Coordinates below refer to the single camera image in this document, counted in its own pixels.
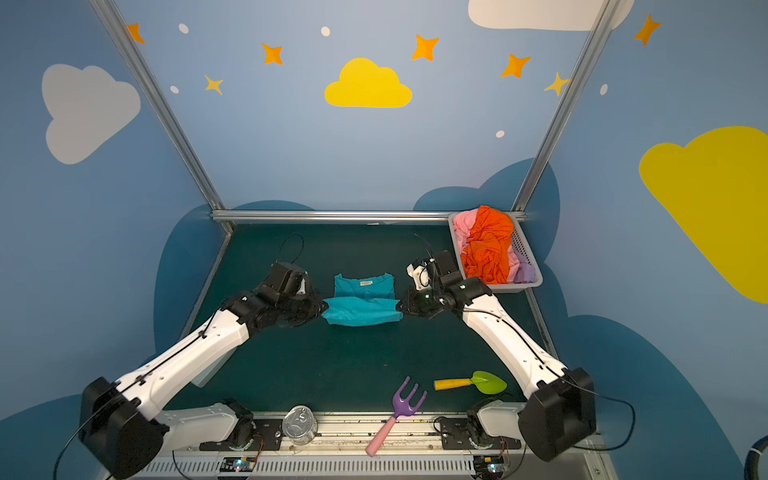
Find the front aluminium rail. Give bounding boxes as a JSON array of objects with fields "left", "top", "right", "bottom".
[{"left": 136, "top": 414, "right": 618, "bottom": 479}]

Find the right aluminium frame post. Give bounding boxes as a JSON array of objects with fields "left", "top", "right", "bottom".
[{"left": 511, "top": 0, "right": 621, "bottom": 214}]

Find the green circuit board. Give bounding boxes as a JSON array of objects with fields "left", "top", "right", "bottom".
[
  {"left": 472, "top": 456, "right": 506, "bottom": 480},
  {"left": 219, "top": 457, "right": 257, "bottom": 473}
]

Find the lilac t shirt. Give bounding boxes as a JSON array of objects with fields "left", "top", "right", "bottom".
[{"left": 513, "top": 262, "right": 537, "bottom": 284}]

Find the purple pink toy rake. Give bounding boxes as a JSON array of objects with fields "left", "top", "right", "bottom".
[{"left": 365, "top": 376, "right": 428, "bottom": 457}]

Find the white plastic laundry basket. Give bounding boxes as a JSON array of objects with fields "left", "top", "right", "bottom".
[{"left": 447, "top": 212, "right": 543, "bottom": 294}]

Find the left aluminium frame post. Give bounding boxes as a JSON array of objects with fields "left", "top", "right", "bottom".
[{"left": 90, "top": 0, "right": 225, "bottom": 214}]

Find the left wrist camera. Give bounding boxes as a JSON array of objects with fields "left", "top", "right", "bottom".
[{"left": 270, "top": 262, "right": 310, "bottom": 297}]

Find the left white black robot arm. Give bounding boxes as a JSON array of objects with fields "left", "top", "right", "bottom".
[{"left": 75, "top": 262, "right": 328, "bottom": 479}]

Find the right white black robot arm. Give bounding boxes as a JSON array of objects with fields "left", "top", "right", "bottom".
[{"left": 397, "top": 251, "right": 597, "bottom": 461}]

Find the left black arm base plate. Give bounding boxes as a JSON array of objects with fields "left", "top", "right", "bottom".
[{"left": 199, "top": 418, "right": 282, "bottom": 452}]

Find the horizontal aluminium frame bar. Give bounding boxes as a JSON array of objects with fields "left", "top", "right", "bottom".
[{"left": 211, "top": 209, "right": 528, "bottom": 226}]

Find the orange t shirt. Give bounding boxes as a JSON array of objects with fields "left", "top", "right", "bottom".
[{"left": 460, "top": 205, "right": 517, "bottom": 286}]

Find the grey white stapler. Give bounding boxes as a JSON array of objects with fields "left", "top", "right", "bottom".
[{"left": 191, "top": 349, "right": 236, "bottom": 388}]

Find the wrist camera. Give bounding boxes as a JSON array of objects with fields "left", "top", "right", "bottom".
[
  {"left": 270, "top": 262, "right": 310, "bottom": 297},
  {"left": 406, "top": 262, "right": 431, "bottom": 291}
]

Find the aluminium frame post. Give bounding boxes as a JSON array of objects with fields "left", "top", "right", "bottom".
[
  {"left": 511, "top": 0, "right": 621, "bottom": 214},
  {"left": 90, "top": 0, "right": 225, "bottom": 214}
]

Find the left green circuit board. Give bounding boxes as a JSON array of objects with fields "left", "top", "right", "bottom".
[{"left": 219, "top": 457, "right": 257, "bottom": 473}]

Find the teal printed t shirt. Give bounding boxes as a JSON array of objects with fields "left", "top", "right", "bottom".
[{"left": 322, "top": 273, "right": 403, "bottom": 327}]

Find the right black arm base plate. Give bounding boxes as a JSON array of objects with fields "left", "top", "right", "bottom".
[{"left": 433, "top": 416, "right": 523, "bottom": 450}]

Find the right green circuit board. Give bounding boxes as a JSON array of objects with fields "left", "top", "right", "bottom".
[{"left": 472, "top": 456, "right": 506, "bottom": 480}]

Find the silver tin can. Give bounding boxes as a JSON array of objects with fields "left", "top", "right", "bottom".
[{"left": 282, "top": 405, "right": 318, "bottom": 446}]

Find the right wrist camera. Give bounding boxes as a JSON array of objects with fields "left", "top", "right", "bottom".
[{"left": 406, "top": 262, "right": 431, "bottom": 291}]

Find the green yellow toy trowel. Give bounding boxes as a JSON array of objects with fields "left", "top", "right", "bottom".
[{"left": 433, "top": 371, "right": 507, "bottom": 396}]

